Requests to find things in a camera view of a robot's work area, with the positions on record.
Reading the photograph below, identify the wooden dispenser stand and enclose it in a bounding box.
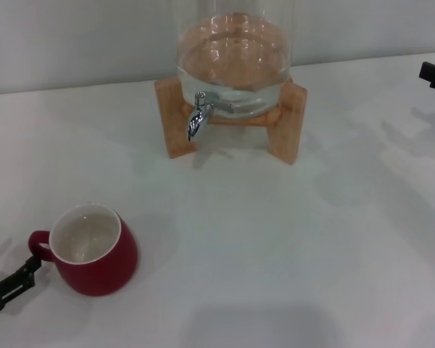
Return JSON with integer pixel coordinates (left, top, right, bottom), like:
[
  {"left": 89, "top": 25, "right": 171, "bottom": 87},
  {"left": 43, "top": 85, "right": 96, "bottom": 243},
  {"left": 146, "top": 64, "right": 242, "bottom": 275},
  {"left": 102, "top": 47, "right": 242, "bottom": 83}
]
[{"left": 154, "top": 75, "right": 308, "bottom": 166}]

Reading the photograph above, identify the red ceramic cup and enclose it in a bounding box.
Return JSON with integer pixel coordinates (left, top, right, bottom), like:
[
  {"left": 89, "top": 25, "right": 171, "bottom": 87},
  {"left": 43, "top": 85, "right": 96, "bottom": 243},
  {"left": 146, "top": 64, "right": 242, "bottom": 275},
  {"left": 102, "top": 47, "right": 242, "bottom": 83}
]
[{"left": 28, "top": 203, "right": 141, "bottom": 298}]

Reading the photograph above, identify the glass water dispenser jar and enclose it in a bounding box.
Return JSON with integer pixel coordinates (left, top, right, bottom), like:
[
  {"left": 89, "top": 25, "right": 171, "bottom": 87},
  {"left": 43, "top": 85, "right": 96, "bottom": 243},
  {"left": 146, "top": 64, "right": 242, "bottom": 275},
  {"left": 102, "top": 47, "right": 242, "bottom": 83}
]
[{"left": 174, "top": 0, "right": 295, "bottom": 119}]

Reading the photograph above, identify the chrome dispenser faucet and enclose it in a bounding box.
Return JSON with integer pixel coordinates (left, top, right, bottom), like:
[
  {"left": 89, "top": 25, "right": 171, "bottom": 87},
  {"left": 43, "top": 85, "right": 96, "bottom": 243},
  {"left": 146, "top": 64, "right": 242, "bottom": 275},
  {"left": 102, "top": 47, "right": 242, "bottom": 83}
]
[{"left": 186, "top": 90, "right": 235, "bottom": 143}]

